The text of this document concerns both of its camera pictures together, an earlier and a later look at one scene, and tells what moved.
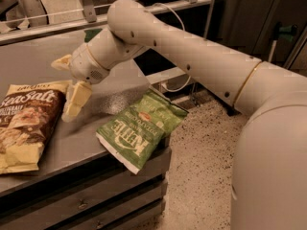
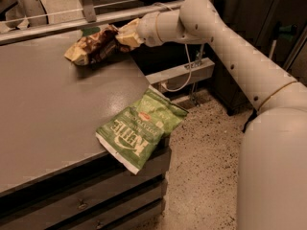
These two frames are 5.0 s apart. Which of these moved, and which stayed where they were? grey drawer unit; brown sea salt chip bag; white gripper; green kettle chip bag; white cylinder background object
Moved: brown sea salt chip bag; white gripper
Stayed: white cylinder background object; grey drawer unit; green kettle chip bag
